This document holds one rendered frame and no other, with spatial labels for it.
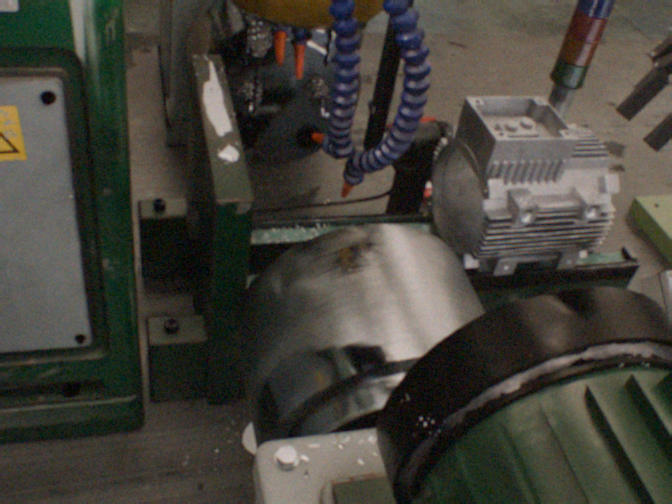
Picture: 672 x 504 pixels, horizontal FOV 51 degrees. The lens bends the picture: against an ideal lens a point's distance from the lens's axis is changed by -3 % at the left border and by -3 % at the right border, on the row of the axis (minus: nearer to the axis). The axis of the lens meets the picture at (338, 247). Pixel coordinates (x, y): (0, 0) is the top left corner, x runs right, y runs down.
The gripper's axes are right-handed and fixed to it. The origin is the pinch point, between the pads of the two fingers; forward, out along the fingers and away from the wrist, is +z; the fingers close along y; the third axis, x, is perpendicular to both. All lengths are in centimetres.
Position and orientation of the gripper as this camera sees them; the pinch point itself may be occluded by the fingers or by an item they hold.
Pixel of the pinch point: (653, 113)
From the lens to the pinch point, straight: 99.4
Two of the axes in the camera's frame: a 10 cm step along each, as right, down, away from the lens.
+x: 7.6, 3.2, 5.7
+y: 2.4, 6.8, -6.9
